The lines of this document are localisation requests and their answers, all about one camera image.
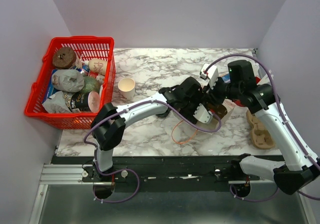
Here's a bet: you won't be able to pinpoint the green avocado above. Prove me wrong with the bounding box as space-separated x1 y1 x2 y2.
80 76 101 93

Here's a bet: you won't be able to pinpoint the paper takeout bag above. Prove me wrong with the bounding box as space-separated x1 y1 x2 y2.
171 100 236 145

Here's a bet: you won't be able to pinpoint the red straw cup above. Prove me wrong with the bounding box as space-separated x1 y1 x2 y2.
234 77 270 112

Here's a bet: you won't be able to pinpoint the blue orange card box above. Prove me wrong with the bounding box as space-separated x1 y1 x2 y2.
221 74 230 83

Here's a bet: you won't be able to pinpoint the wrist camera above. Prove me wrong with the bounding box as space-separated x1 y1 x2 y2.
193 103 213 124
199 64 219 89

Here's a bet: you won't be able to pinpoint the blue flat package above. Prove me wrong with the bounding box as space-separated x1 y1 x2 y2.
41 69 58 103

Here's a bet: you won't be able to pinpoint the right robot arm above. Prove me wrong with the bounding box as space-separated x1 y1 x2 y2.
200 60 320 195

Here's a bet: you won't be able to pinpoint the white wrapped straws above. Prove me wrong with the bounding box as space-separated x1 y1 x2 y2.
264 70 274 81

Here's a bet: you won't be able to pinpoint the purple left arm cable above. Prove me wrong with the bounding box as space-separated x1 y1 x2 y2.
83 100 223 169

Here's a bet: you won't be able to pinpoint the silver snack bag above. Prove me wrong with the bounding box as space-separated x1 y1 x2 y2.
42 91 74 113

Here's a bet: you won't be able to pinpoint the black food cup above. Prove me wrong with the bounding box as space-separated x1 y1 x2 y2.
69 91 100 113

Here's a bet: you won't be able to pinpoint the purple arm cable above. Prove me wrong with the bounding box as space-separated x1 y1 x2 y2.
203 53 320 202
83 100 223 169

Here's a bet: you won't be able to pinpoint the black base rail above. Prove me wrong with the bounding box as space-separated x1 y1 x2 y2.
44 156 277 197

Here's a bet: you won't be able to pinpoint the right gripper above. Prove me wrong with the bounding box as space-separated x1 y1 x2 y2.
201 73 242 107

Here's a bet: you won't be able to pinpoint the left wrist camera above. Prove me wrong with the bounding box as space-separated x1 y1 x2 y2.
193 103 213 124

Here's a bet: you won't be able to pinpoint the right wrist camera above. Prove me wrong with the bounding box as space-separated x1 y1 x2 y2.
199 64 219 89

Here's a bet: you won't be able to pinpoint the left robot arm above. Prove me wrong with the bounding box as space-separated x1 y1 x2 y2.
91 77 212 181

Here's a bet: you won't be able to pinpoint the grey crumpled bag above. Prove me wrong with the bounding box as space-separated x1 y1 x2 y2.
51 69 85 93

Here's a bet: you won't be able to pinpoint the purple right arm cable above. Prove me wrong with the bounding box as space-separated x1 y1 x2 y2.
203 53 320 202

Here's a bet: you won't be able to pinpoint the beige printed bottle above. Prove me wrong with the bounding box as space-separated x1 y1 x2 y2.
83 58 108 76

